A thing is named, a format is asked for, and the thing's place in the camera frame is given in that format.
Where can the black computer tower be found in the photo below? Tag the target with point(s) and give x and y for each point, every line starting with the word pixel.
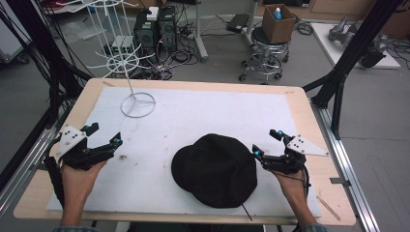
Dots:
pixel 167 30
pixel 145 35

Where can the person's left hand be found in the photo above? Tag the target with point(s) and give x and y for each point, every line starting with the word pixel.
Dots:
pixel 79 180

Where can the blue bottle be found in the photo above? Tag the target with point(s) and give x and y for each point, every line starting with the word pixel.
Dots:
pixel 277 14

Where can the wooden stick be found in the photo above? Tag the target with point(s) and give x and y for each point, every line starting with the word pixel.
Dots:
pixel 328 208

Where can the black hat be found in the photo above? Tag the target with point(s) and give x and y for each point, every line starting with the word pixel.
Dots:
pixel 216 170

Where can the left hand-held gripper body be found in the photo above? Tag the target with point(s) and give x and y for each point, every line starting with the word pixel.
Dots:
pixel 71 141

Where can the cardboard box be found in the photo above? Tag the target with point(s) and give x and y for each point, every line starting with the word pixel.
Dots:
pixel 278 27

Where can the chrome rolling stool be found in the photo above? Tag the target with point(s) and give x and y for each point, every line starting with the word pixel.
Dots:
pixel 264 59

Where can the black frame post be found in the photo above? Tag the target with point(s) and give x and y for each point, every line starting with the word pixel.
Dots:
pixel 38 48
pixel 351 54

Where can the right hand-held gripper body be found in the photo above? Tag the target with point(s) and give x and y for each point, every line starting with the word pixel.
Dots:
pixel 295 159

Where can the white floor board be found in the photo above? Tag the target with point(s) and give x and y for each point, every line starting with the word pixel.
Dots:
pixel 332 48

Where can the white foam mat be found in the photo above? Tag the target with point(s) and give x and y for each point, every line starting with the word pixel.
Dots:
pixel 193 116

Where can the grey table leg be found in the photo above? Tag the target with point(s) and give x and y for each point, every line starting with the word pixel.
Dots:
pixel 250 22
pixel 201 38

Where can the white and green box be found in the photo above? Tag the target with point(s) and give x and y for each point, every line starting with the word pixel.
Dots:
pixel 122 44

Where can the person's right hand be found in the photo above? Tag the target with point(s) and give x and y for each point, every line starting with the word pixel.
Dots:
pixel 291 185

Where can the small metal bracket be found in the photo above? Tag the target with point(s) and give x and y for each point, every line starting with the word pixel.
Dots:
pixel 340 181

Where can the aluminium rail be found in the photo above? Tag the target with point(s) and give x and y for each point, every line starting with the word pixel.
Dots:
pixel 345 174
pixel 22 180

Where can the black flat device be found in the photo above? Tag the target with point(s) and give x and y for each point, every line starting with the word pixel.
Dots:
pixel 238 22

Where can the white device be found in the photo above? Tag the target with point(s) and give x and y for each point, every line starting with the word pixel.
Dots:
pixel 152 13

